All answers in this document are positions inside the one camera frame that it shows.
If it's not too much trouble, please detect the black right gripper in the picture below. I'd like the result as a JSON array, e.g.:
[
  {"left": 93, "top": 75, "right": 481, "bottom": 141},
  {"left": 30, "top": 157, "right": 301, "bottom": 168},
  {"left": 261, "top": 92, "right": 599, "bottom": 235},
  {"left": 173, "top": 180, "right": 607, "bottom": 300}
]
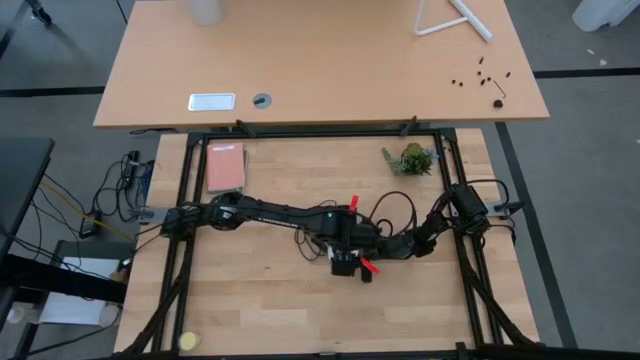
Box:
[{"left": 360, "top": 233, "right": 426, "bottom": 285}]

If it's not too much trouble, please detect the potted green succulent plant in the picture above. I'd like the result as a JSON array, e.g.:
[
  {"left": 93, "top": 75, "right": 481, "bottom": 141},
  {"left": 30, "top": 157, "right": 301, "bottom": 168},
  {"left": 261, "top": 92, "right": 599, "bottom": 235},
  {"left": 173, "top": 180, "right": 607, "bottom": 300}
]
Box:
[{"left": 381, "top": 142, "right": 440, "bottom": 177}]

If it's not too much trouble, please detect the pink notebook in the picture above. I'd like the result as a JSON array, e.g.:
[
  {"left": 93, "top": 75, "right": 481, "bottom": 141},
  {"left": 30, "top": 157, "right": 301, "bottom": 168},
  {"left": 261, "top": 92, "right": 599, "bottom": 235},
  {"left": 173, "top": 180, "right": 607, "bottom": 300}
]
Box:
[{"left": 205, "top": 142, "right": 250, "bottom": 196}]

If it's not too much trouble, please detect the light wooden desk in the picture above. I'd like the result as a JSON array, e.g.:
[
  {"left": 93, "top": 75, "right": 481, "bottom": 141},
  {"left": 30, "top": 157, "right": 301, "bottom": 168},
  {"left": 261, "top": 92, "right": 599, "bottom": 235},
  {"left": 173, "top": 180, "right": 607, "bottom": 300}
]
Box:
[{"left": 92, "top": 0, "right": 551, "bottom": 131}]

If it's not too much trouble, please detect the white rectangular desk plate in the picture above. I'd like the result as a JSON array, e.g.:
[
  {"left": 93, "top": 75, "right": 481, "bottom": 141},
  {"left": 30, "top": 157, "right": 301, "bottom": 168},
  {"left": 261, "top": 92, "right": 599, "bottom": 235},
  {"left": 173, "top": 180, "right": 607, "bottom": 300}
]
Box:
[{"left": 187, "top": 92, "right": 237, "bottom": 112}]

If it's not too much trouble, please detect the small yellow candle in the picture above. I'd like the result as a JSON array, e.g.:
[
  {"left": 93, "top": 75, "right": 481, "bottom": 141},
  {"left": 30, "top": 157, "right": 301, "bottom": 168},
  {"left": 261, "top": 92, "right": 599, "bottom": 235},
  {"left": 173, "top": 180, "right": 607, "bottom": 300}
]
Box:
[{"left": 178, "top": 330, "right": 202, "bottom": 352}]

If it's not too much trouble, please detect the black power strip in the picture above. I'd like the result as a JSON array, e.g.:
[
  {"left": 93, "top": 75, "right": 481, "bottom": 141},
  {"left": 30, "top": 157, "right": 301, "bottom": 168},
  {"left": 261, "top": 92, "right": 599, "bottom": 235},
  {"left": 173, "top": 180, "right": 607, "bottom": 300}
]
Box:
[{"left": 119, "top": 148, "right": 142, "bottom": 189}]

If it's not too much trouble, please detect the clear plastic cup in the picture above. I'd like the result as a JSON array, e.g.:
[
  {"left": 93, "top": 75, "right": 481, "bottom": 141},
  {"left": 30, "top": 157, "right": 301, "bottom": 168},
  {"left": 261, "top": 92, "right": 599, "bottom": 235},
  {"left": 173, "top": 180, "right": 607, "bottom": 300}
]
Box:
[{"left": 98, "top": 303, "right": 121, "bottom": 329}]

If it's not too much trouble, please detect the black power adapter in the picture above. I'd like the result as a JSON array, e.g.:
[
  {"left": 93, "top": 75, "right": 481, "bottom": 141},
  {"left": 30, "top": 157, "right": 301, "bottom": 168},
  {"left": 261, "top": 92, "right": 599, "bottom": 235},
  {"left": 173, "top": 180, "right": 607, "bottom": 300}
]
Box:
[{"left": 79, "top": 212, "right": 104, "bottom": 239}]

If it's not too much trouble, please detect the white cylinder container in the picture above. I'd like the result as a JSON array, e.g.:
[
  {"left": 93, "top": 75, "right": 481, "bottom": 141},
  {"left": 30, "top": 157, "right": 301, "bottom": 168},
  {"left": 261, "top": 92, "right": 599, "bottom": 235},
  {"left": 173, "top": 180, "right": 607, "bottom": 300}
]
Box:
[{"left": 185, "top": 0, "right": 224, "bottom": 27}]

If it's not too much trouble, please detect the white board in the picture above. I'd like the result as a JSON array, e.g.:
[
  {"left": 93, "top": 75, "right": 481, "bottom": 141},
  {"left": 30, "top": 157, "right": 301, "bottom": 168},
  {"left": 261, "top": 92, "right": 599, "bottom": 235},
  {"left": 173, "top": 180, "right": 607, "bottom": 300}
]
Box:
[{"left": 38, "top": 255, "right": 124, "bottom": 326}]

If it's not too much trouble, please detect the white bag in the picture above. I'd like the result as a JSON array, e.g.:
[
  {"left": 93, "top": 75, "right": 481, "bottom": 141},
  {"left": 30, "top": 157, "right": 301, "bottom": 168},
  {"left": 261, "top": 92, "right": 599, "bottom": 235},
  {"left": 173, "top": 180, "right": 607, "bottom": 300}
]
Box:
[{"left": 572, "top": 0, "right": 640, "bottom": 33}]

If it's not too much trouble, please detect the black side table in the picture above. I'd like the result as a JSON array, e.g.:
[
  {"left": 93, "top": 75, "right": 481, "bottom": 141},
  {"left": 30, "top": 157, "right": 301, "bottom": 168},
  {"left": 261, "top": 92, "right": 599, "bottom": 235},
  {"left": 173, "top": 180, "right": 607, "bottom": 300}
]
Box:
[{"left": 0, "top": 137, "right": 127, "bottom": 360}]

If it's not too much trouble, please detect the black stand leg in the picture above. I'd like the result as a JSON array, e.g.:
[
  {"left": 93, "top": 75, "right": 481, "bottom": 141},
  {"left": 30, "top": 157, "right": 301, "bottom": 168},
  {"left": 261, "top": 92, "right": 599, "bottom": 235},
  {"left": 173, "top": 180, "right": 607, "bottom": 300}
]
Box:
[{"left": 22, "top": 0, "right": 54, "bottom": 26}]

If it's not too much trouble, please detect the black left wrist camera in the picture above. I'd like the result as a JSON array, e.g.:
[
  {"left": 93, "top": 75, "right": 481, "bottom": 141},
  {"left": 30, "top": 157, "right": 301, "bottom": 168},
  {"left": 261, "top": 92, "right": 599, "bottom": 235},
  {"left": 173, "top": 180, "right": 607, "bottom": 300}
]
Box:
[{"left": 330, "top": 252, "right": 360, "bottom": 278}]

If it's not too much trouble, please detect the black camera cable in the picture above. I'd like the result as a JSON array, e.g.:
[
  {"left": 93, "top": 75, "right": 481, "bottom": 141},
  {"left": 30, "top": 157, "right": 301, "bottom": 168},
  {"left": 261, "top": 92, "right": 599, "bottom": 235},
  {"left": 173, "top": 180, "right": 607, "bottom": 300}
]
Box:
[{"left": 368, "top": 191, "right": 418, "bottom": 236}]

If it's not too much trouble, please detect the black aluminium frame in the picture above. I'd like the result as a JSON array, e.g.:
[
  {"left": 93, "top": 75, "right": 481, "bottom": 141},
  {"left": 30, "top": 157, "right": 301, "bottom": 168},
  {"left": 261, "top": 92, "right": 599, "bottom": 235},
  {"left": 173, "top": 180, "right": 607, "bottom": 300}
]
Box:
[{"left": 113, "top": 127, "right": 544, "bottom": 360}]

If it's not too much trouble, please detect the white triangular frame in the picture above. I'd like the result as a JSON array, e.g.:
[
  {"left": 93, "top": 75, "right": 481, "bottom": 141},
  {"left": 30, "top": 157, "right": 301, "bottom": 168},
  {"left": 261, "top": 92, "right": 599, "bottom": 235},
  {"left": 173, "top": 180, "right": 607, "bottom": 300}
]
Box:
[{"left": 412, "top": 0, "right": 495, "bottom": 43}]

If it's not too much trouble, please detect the yellow cable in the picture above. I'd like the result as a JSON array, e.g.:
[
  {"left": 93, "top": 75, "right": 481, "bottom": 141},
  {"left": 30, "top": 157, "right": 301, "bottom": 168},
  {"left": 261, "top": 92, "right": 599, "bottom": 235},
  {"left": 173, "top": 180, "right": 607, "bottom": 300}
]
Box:
[{"left": 40, "top": 180, "right": 134, "bottom": 242}]

